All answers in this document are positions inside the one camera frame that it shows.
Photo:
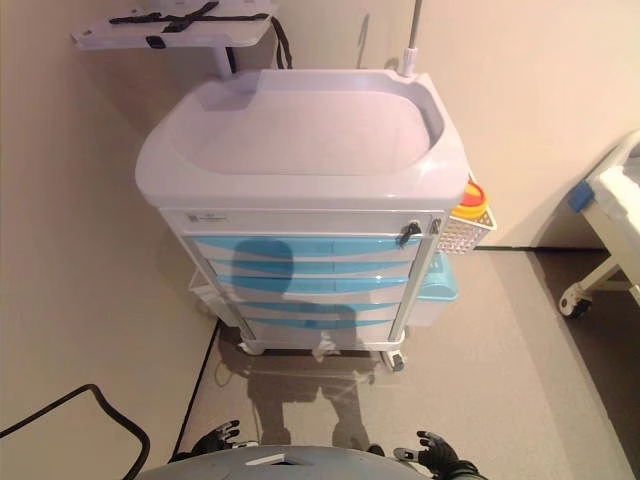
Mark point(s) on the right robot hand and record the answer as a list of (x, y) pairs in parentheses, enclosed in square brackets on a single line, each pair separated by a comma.
[(445, 457)]

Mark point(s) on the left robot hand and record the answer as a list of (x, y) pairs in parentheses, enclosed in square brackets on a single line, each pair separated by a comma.
[(220, 437)]

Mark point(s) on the grey robot torso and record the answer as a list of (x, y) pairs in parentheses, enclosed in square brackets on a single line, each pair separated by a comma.
[(300, 465)]

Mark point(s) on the white cart caster wheel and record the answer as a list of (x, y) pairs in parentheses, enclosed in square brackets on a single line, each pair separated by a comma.
[(396, 361), (251, 347)]

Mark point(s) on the white side bin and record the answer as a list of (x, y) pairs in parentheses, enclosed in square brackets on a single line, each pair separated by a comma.
[(207, 295)]

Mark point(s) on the blue waste bin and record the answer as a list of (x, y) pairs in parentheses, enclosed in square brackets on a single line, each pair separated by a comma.
[(437, 290)]

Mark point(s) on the bed caster wheel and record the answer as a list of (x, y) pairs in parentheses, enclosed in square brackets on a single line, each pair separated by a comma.
[(574, 302)]

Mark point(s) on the white perforated basket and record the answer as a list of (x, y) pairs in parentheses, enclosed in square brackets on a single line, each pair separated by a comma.
[(462, 232)]

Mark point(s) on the black cart key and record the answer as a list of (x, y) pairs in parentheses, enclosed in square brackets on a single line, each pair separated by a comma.
[(409, 232)]

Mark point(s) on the yellow sharps container red lid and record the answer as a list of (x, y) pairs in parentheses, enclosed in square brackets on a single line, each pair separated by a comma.
[(474, 200)]

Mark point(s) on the blue bed tag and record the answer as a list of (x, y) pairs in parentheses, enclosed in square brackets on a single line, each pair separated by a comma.
[(582, 196)]

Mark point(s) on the white medical cart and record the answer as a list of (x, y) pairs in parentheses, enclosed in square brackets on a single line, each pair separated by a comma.
[(300, 125)]

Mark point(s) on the metal IV pole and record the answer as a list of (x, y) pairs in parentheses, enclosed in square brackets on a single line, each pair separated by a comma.
[(411, 55)]

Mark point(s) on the white hospital bed frame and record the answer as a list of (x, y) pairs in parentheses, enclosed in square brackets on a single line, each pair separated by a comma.
[(607, 240)]

